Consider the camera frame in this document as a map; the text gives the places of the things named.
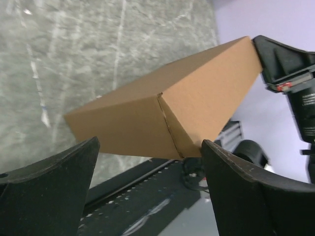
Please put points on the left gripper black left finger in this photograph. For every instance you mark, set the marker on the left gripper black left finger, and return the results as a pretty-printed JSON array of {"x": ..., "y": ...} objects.
[{"x": 47, "y": 198}]

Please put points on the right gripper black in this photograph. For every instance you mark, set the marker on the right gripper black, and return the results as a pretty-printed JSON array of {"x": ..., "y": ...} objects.
[{"x": 283, "y": 66}]

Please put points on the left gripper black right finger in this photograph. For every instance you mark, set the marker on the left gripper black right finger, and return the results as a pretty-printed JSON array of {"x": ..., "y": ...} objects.
[{"x": 248, "y": 200}]

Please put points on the brown cardboard box sheet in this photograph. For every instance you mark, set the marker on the brown cardboard box sheet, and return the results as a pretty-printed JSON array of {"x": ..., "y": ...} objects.
[{"x": 170, "y": 111}]

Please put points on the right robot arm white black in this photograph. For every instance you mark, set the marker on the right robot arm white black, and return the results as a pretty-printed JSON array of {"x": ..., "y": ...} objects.
[{"x": 302, "y": 105}]

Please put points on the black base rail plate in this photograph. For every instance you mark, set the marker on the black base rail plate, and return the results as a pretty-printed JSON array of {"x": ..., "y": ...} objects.
[{"x": 143, "y": 200}]

